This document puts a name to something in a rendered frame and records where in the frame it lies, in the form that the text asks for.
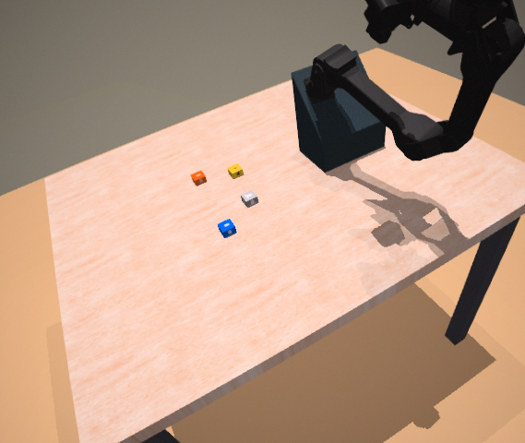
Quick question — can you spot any small orange block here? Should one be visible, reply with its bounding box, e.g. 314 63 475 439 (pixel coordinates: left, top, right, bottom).
190 170 207 186

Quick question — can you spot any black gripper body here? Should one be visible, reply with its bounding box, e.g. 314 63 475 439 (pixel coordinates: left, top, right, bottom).
412 0 439 27

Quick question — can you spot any small yellow block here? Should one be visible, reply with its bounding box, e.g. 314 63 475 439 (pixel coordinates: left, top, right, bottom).
227 163 244 179

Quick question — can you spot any small blue block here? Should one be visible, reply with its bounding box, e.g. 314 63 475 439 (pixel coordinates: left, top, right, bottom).
218 219 237 238

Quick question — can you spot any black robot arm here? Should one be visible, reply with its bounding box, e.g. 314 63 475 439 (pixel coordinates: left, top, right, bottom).
304 0 525 161

